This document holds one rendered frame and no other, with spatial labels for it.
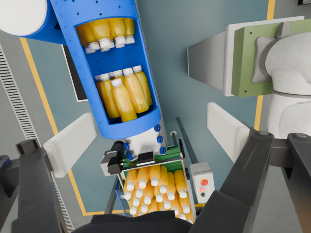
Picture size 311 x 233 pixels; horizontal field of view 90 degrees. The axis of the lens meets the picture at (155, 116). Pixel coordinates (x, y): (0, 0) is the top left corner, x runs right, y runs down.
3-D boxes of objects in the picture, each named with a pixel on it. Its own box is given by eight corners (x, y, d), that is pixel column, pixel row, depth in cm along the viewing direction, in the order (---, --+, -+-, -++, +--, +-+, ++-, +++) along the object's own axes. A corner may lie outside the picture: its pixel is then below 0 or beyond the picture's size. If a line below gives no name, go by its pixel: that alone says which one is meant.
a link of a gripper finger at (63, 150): (64, 178, 12) (54, 178, 12) (97, 136, 18) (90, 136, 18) (51, 144, 11) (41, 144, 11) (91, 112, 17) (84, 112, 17)
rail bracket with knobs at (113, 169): (124, 153, 101) (121, 163, 91) (127, 162, 103) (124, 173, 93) (109, 156, 101) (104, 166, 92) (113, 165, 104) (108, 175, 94)
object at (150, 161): (153, 146, 96) (153, 158, 84) (154, 150, 97) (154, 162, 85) (138, 150, 97) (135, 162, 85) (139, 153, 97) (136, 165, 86)
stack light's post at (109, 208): (131, 140, 198) (104, 226, 95) (132, 143, 200) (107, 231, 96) (128, 141, 199) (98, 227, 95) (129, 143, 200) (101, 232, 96)
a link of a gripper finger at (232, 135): (239, 129, 10) (251, 128, 10) (207, 102, 17) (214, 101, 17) (235, 166, 11) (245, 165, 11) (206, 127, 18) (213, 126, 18)
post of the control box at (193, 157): (179, 117, 188) (203, 173, 94) (179, 119, 189) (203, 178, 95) (176, 117, 188) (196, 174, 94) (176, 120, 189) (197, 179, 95)
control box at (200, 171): (206, 161, 91) (212, 173, 81) (210, 187, 97) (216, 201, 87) (189, 164, 91) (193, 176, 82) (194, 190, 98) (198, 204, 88)
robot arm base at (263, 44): (305, 20, 59) (320, 16, 54) (293, 79, 67) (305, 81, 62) (256, 25, 60) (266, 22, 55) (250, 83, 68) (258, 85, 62)
